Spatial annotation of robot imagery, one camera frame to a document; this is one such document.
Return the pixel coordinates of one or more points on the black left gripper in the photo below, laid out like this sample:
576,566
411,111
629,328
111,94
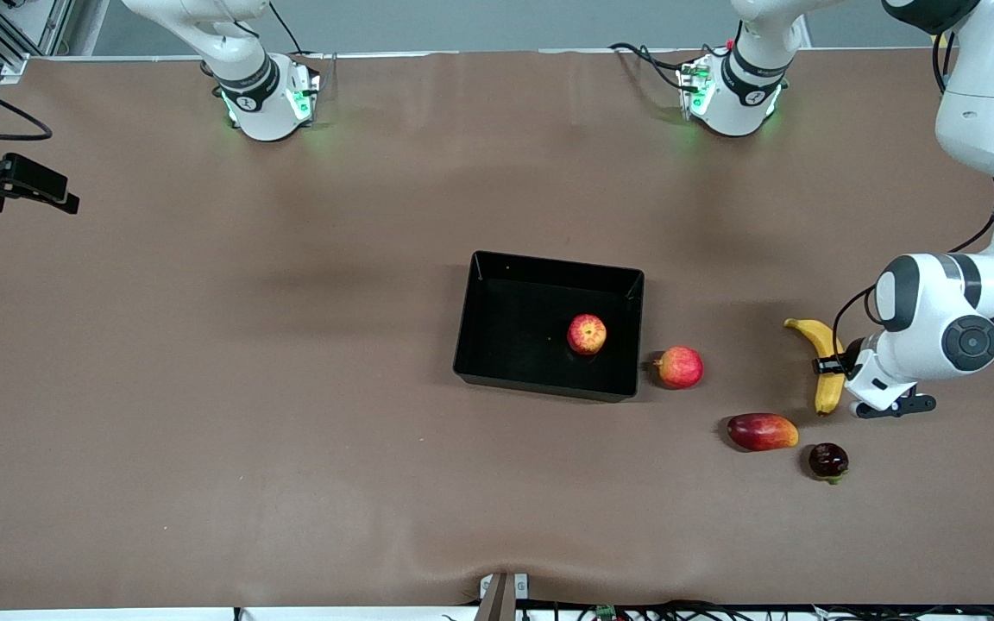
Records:
850,354

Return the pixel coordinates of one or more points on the yellow banana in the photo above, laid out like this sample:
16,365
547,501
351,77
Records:
808,332

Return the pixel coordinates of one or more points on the red yellow apple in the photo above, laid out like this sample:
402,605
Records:
587,335

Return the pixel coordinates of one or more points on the black plastic box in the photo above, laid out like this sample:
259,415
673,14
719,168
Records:
531,345

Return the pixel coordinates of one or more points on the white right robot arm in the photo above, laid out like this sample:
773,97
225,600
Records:
260,103

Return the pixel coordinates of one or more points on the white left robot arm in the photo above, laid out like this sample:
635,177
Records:
920,328

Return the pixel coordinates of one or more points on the red apple left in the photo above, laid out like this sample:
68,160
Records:
681,367

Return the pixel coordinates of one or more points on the red mango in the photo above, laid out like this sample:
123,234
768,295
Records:
762,432

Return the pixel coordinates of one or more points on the dark purple mangosteen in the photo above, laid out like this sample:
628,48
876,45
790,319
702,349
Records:
828,461

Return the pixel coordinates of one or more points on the table cover sheet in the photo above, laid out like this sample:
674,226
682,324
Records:
290,388

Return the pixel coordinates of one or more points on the green terminal connector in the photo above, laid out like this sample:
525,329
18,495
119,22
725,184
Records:
606,612

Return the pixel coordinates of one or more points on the grey metal bracket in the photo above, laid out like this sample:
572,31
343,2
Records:
501,595

